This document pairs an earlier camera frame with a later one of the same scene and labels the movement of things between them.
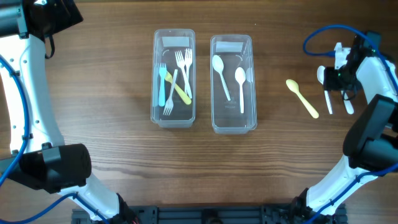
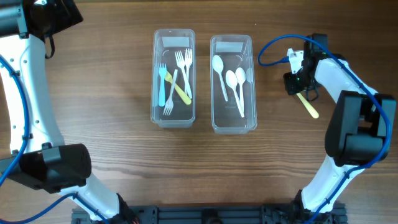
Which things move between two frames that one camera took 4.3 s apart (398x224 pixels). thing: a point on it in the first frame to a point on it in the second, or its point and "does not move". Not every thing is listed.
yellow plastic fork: (185, 97) does not move
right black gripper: (333, 78) to (292, 84)
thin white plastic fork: (170, 102) does not move
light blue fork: (161, 91) does not move
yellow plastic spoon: (293, 86) does not move
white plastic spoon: (321, 70) to (232, 81)
